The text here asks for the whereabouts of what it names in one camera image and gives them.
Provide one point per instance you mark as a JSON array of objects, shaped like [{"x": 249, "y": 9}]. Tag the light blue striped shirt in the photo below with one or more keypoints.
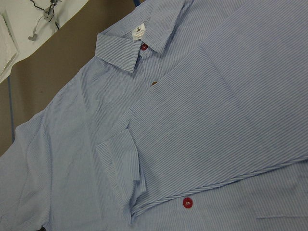
[{"x": 191, "y": 116}]

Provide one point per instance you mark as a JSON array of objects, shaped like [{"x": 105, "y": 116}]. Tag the reacher grabber stick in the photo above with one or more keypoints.
[{"x": 48, "y": 15}]

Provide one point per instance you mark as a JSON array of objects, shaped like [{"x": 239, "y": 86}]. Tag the clear plastic bag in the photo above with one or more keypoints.
[{"x": 8, "y": 46}]

